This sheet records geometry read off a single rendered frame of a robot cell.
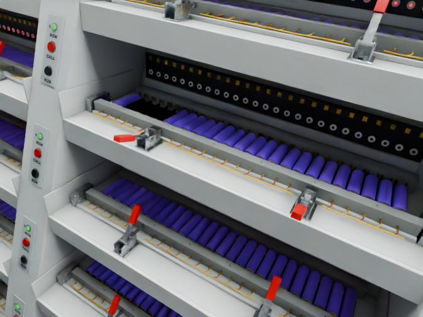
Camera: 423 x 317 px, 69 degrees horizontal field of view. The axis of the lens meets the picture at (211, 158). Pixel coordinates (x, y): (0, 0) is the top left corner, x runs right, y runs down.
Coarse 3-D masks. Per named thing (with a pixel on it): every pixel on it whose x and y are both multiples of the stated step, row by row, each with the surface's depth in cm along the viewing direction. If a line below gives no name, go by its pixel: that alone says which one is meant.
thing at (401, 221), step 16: (112, 112) 57; (128, 112) 56; (128, 128) 54; (144, 128) 54; (176, 128) 53; (192, 144) 51; (208, 144) 49; (208, 160) 48; (224, 160) 49; (240, 160) 47; (256, 160) 47; (272, 176) 46; (288, 176) 44; (304, 176) 44; (288, 192) 43; (320, 192) 43; (336, 192) 42; (352, 192) 42; (352, 208) 41; (368, 208) 40; (384, 208) 40; (368, 224) 39; (384, 224) 40; (400, 224) 39; (416, 224) 38
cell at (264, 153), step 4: (272, 140) 53; (268, 144) 52; (272, 144) 52; (276, 144) 53; (264, 148) 51; (268, 148) 51; (272, 148) 52; (260, 152) 50; (264, 152) 50; (268, 152) 50; (272, 152) 52; (256, 156) 49; (260, 156) 49; (264, 156) 49; (268, 156) 50
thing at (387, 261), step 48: (96, 96) 59; (192, 96) 63; (96, 144) 54; (336, 144) 53; (192, 192) 48; (240, 192) 44; (288, 240) 42; (336, 240) 38; (384, 240) 38; (384, 288) 38
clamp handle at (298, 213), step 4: (308, 196) 40; (304, 200) 40; (308, 200) 40; (300, 204) 37; (304, 204) 38; (308, 204) 40; (296, 208) 35; (300, 208) 36; (304, 208) 36; (292, 212) 34; (296, 212) 34; (300, 212) 35; (304, 212) 35; (292, 216) 34; (296, 216) 34; (300, 216) 34; (300, 220) 34
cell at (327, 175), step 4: (328, 164) 49; (332, 164) 49; (336, 164) 49; (324, 168) 48; (328, 168) 48; (332, 168) 48; (336, 168) 49; (324, 172) 47; (328, 172) 47; (332, 172) 47; (320, 176) 46; (324, 176) 46; (328, 176) 46; (332, 176) 47; (320, 180) 45; (324, 180) 45; (328, 180) 45
